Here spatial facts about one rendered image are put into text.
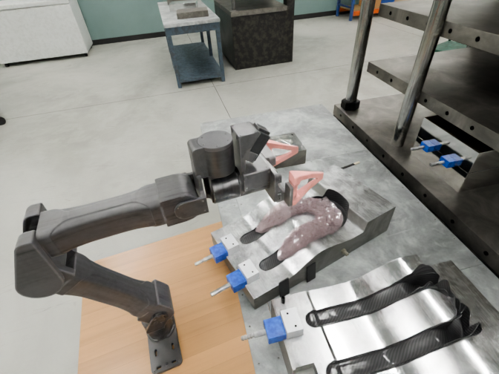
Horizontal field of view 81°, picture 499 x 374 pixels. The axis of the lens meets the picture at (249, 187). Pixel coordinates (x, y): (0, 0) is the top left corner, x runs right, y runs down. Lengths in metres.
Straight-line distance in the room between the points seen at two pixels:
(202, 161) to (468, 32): 1.01
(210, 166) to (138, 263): 0.58
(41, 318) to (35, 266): 1.58
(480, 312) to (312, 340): 0.40
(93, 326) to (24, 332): 1.22
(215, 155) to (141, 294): 0.35
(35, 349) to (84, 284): 1.43
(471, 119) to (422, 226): 0.40
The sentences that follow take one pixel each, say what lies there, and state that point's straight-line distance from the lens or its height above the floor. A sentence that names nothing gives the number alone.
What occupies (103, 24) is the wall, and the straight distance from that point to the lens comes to 7.50.
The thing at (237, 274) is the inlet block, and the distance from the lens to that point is 0.81.
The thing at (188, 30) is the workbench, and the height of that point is 0.71.
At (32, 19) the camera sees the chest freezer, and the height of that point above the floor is 0.69.
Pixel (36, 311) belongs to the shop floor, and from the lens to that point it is 2.17.
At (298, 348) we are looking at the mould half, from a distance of 0.70.
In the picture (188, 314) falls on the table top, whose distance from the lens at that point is 0.86.
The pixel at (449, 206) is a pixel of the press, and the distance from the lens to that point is 1.25.
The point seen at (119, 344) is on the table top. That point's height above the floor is 0.80.
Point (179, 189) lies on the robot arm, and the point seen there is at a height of 1.23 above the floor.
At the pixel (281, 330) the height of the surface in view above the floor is 0.90.
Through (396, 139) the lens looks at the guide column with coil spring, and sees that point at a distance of 1.48.
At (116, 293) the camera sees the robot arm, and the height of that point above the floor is 1.03.
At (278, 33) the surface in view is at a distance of 4.95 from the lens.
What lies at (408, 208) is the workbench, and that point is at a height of 0.80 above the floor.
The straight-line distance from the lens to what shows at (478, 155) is 1.24.
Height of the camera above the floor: 1.54
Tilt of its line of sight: 40 degrees down
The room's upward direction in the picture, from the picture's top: 4 degrees counter-clockwise
